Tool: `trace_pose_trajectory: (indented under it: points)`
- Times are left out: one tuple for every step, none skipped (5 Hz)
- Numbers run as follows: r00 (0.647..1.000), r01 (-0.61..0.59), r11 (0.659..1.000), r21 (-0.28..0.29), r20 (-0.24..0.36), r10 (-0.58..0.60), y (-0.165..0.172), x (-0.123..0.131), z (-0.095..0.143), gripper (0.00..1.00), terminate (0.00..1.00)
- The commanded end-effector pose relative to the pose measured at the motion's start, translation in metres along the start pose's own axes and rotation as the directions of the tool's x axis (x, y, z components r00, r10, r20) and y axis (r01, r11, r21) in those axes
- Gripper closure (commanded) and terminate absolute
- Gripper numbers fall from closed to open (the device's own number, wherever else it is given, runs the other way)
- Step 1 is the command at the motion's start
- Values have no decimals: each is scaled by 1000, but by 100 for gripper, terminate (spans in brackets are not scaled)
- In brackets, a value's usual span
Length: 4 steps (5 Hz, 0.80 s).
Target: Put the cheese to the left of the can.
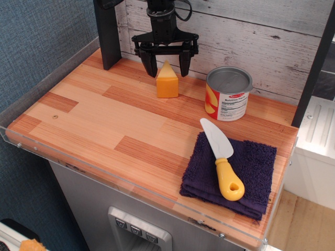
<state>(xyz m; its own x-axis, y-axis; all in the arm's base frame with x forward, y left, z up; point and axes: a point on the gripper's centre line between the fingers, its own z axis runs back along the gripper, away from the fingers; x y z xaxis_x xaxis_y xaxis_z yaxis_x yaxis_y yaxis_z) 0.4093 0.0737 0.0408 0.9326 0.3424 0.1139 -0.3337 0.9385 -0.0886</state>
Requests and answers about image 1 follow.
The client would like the toy tin can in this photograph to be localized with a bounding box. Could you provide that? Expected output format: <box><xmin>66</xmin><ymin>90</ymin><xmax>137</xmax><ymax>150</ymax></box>
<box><xmin>205</xmin><ymin>66</ymin><xmax>253</xmax><ymax>122</ymax></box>

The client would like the clear acrylic table guard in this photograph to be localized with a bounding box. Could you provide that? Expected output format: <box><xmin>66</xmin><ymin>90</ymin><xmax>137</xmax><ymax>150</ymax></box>
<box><xmin>1</xmin><ymin>40</ymin><xmax>298</xmax><ymax>250</ymax></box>

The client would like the dark left shelf post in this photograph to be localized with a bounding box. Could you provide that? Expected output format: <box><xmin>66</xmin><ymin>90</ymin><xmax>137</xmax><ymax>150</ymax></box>
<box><xmin>93</xmin><ymin>0</ymin><xmax>122</xmax><ymax>70</ymax></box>

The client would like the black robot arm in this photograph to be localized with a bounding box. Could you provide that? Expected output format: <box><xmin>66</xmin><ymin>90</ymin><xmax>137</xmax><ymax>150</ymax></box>
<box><xmin>131</xmin><ymin>1</ymin><xmax>199</xmax><ymax>77</ymax></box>

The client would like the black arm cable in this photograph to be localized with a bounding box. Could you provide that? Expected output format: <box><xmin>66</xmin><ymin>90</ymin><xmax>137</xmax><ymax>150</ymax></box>
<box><xmin>99</xmin><ymin>0</ymin><xmax>193</xmax><ymax>21</ymax></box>

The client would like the yellow cheese wedge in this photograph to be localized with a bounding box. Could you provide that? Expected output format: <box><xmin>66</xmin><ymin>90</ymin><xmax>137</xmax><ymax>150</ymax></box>
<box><xmin>156</xmin><ymin>60</ymin><xmax>179</xmax><ymax>98</ymax></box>

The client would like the white toy sink unit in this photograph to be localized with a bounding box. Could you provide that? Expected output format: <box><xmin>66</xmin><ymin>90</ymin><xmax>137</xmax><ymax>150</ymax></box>
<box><xmin>284</xmin><ymin>97</ymin><xmax>334</xmax><ymax>209</ymax></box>

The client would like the silver dispenser button panel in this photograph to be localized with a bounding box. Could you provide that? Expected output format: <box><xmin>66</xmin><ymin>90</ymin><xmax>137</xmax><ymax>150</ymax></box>
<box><xmin>108</xmin><ymin>207</ymin><xmax>173</xmax><ymax>250</ymax></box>

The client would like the toy knife yellow handle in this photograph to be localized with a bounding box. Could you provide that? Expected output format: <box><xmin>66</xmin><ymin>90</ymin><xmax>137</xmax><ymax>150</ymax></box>
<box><xmin>200</xmin><ymin>118</ymin><xmax>245</xmax><ymax>201</ymax></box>

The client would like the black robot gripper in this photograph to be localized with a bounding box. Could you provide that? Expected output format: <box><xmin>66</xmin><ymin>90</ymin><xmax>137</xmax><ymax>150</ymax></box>
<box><xmin>131</xmin><ymin>12</ymin><xmax>199</xmax><ymax>77</ymax></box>

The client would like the dark shelf post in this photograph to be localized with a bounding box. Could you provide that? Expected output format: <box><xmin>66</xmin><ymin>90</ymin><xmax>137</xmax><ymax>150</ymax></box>
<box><xmin>93</xmin><ymin>0</ymin><xmax>122</xmax><ymax>70</ymax></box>
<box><xmin>291</xmin><ymin>1</ymin><xmax>334</xmax><ymax>128</ymax></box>

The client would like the orange sponge piece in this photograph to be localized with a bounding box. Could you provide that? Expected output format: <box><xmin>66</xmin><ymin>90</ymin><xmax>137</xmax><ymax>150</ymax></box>
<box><xmin>19</xmin><ymin>239</ymin><xmax>47</xmax><ymax>251</ymax></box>

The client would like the folded purple towel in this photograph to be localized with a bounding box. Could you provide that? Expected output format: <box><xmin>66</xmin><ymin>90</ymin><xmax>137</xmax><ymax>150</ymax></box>
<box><xmin>180</xmin><ymin>132</ymin><xmax>277</xmax><ymax>221</ymax></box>

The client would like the grey toy fridge cabinet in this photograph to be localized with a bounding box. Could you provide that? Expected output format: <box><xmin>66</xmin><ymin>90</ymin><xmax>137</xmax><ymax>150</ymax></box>
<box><xmin>50</xmin><ymin>162</ymin><xmax>242</xmax><ymax>250</ymax></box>

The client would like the dark right shelf post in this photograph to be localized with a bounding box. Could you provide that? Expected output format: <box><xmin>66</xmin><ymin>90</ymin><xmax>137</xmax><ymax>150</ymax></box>
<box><xmin>291</xmin><ymin>1</ymin><xmax>334</xmax><ymax>128</ymax></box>

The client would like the white black corner object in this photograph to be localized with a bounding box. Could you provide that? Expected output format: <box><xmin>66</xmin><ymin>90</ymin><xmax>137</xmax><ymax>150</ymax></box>
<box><xmin>1</xmin><ymin>219</ymin><xmax>40</xmax><ymax>250</ymax></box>

